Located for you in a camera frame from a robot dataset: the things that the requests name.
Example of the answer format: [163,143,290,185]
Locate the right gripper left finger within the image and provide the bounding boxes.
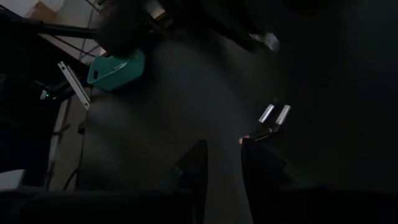
[161,139,208,224]

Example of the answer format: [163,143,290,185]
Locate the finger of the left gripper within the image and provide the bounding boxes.
[167,0,268,50]

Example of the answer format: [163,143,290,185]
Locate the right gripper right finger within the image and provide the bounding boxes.
[241,138,293,224]

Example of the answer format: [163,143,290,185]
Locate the teal plastic bin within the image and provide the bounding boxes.
[86,49,146,92]

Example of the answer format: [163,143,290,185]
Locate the black copper AA battery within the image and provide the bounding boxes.
[238,123,280,146]

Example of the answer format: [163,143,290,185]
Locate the white AAA battery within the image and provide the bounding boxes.
[275,105,292,126]
[258,104,275,124]

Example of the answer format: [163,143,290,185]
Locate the silver bracket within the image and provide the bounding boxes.
[57,60,91,111]

